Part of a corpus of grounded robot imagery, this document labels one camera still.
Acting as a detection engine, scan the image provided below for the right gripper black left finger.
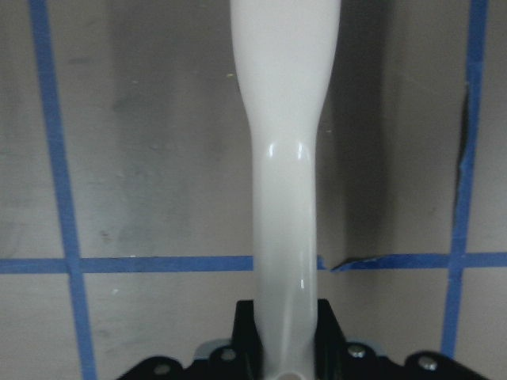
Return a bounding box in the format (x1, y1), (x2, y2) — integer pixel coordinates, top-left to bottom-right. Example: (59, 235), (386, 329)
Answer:
(234, 300), (263, 368)

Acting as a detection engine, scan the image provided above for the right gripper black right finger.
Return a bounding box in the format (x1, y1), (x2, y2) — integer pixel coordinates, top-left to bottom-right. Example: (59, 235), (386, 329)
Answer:
(314, 298), (346, 368)

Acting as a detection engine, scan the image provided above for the beige hand brush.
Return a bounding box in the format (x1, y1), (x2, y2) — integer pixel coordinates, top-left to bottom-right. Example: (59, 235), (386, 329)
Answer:
(230, 1), (341, 379)

